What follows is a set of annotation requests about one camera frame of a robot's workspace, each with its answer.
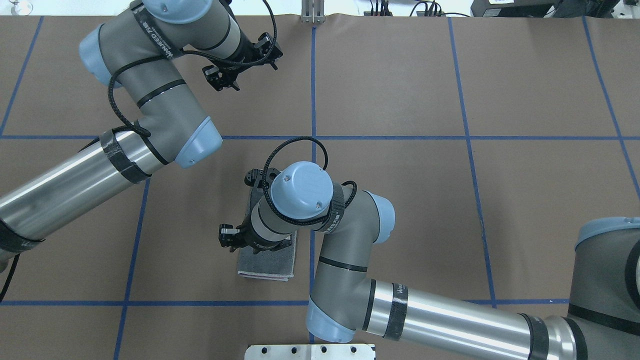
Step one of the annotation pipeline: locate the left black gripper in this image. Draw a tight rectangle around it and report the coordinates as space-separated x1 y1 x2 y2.
202 32 283 92

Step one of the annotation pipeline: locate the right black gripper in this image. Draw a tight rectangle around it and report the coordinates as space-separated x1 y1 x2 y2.
218 215 293 255

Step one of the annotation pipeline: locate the pink and grey towel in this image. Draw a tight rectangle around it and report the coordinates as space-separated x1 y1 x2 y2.
237 175 298 282

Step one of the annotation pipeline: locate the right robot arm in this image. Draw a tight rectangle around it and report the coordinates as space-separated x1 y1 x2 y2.
218 161 640 360

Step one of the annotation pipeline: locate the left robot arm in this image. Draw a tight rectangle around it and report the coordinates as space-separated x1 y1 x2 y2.
0 0 282 271

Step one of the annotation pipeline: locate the black device top right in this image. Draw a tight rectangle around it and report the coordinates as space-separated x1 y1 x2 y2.
470 0 620 19

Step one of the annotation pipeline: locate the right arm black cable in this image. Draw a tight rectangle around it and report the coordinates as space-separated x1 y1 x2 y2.
261 136 358 227

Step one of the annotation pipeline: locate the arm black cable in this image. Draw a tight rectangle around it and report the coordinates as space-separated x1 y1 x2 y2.
0 0 279 303
261 136 358 227

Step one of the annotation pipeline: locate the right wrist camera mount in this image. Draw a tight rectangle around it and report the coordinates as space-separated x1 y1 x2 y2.
243 167 281 191

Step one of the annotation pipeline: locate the aluminium frame post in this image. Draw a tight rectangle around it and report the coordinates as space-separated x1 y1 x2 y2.
301 0 326 25

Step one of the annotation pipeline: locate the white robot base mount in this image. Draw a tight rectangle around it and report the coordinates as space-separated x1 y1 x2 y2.
244 343 377 360

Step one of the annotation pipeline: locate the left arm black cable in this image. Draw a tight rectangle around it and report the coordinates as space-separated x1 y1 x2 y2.
0 0 279 303

